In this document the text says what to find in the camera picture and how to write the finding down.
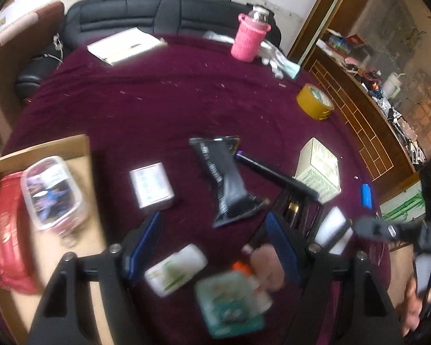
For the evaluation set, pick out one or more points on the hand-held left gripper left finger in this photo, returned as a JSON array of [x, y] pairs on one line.
[[145, 244]]

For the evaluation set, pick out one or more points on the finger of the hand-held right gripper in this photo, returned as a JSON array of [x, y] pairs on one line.
[[377, 228]]

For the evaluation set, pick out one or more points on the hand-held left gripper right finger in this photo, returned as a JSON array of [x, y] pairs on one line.
[[283, 251]]

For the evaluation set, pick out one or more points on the white foam block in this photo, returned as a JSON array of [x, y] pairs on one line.
[[332, 228]]

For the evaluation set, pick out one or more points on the cardboard box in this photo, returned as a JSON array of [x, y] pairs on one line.
[[79, 230]]

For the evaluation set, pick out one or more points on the person's right hand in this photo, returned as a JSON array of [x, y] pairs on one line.
[[411, 309]]

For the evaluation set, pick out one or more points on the white green printed box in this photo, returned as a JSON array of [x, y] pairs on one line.
[[404, 205]]

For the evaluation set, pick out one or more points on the blue battery pack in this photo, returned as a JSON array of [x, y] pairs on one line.
[[366, 196]]

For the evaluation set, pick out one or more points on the white green tube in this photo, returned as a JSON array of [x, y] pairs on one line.
[[176, 269]]

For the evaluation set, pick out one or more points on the small orange item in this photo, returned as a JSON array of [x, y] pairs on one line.
[[241, 266]]

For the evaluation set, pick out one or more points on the black case with gold band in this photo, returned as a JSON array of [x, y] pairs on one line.
[[293, 206]]

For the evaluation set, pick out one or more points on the small white carton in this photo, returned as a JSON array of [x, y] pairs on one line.
[[151, 187]]

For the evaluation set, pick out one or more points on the teal printed packet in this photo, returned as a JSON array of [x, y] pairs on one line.
[[230, 305]]

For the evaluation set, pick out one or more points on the black marker purple cap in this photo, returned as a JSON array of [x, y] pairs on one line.
[[273, 174]]

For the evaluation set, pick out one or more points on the green white carton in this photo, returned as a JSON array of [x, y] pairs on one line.
[[319, 172]]

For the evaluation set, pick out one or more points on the black foil packet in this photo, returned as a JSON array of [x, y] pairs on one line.
[[224, 179]]

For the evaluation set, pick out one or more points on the wooden lattice cabinet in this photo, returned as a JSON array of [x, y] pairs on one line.
[[362, 129]]

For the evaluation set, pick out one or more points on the clear zip pouch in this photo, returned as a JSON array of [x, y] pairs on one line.
[[52, 194]]

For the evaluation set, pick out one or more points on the red plastic packet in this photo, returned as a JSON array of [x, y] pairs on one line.
[[9, 237]]

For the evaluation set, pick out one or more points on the white kettle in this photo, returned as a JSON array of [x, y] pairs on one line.
[[393, 84]]

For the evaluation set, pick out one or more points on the yellow tape roll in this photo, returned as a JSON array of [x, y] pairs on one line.
[[314, 102]]

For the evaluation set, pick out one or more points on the maroon tablecloth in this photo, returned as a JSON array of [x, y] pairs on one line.
[[186, 107]]

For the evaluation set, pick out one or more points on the light green face mask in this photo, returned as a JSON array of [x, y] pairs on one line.
[[291, 69]]

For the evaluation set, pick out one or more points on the white notebook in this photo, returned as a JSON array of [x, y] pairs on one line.
[[125, 45]]

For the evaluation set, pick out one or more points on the bottle in pink knit sleeve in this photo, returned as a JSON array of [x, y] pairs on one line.
[[247, 37]]

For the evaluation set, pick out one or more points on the brown cardboard panel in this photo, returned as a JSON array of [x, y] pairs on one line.
[[18, 50]]

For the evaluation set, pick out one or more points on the black leather sofa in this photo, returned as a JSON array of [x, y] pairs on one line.
[[165, 10]]

